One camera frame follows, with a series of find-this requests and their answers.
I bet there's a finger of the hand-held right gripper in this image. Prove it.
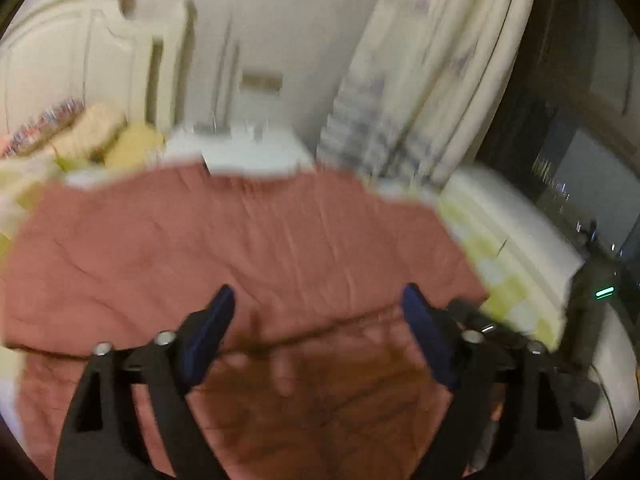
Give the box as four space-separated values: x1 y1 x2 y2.
446 299 531 346

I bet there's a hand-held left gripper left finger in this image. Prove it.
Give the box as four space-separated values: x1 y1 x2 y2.
54 284 237 480

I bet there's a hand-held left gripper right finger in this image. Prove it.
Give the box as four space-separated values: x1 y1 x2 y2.
402 284 586 480

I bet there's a green checkered bed sheet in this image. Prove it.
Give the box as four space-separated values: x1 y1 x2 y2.
0 150 568 461

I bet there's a white nightstand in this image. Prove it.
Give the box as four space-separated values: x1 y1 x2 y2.
165 120 316 178

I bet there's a yellow pillow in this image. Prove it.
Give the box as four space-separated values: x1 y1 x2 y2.
102 124 166 168

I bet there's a dark window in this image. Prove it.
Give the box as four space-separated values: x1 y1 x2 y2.
480 0 640 271

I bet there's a beige pillow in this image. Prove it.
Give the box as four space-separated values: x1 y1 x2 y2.
50 102 128 161

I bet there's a thin metal stand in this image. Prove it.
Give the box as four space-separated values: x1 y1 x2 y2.
212 17 241 133

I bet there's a cream printed curtain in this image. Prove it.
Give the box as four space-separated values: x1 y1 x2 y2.
315 0 543 191

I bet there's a colourful patterned pillow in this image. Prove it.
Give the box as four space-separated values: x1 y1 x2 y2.
0 99 86 158

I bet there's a white bed headboard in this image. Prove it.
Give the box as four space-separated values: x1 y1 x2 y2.
0 0 196 136

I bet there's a wall switch plate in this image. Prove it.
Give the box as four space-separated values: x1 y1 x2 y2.
241 72 283 93

